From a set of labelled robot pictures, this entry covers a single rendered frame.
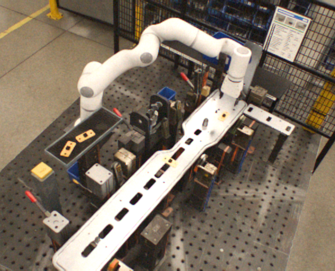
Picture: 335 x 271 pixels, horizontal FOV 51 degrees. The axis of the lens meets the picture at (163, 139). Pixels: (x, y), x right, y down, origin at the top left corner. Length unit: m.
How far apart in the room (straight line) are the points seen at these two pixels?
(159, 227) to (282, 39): 1.37
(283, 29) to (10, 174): 1.79
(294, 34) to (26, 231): 1.83
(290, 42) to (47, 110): 2.25
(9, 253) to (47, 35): 3.10
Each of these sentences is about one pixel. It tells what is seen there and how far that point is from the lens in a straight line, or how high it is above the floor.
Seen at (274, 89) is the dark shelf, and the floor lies 1.03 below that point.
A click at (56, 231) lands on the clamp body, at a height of 1.06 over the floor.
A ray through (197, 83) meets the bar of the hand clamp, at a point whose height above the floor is 1.15.
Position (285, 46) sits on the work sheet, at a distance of 2.32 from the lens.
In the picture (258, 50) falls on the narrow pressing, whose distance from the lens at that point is 2.06.
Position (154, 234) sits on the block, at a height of 1.03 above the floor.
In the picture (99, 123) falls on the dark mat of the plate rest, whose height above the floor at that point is 1.16.
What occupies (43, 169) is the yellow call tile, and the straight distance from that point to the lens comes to 1.55.
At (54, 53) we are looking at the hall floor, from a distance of 4.22.
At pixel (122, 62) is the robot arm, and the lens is 1.79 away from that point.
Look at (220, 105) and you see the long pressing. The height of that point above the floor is 1.00.
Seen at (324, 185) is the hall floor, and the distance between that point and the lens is 3.32.
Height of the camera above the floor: 2.37
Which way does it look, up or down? 48 degrees down
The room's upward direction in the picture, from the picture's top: 7 degrees clockwise
